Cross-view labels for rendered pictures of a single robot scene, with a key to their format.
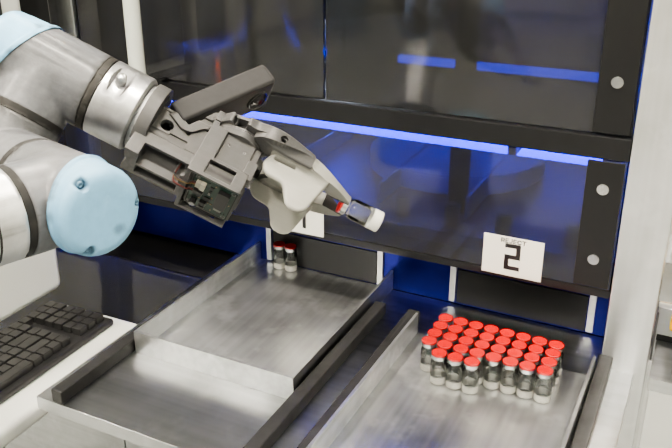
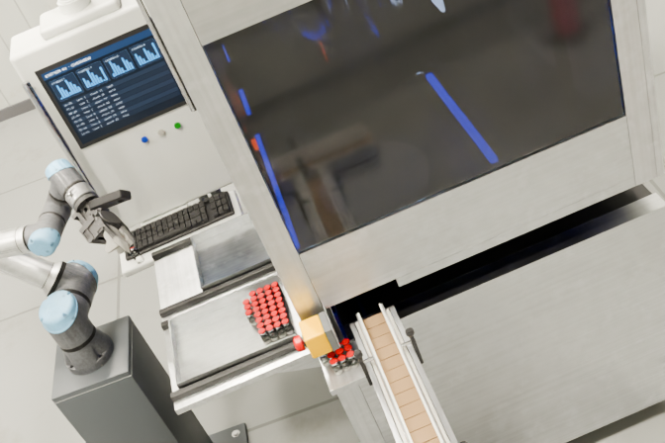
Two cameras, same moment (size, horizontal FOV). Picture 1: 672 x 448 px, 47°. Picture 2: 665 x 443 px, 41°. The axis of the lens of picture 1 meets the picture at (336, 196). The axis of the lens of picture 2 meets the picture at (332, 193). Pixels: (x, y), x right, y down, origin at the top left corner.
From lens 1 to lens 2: 2.26 m
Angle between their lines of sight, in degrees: 56
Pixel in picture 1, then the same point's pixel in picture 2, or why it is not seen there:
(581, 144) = not seen: hidden behind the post
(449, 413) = (234, 329)
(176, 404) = (177, 277)
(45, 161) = (33, 227)
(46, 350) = (194, 222)
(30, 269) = (220, 172)
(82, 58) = (62, 184)
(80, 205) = (32, 246)
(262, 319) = (245, 245)
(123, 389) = (173, 262)
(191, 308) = (231, 227)
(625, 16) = not seen: hidden behind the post
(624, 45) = not seen: hidden behind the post
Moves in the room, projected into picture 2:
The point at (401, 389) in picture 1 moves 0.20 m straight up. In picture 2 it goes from (237, 310) to (210, 260)
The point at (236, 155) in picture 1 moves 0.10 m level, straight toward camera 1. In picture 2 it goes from (95, 227) to (66, 252)
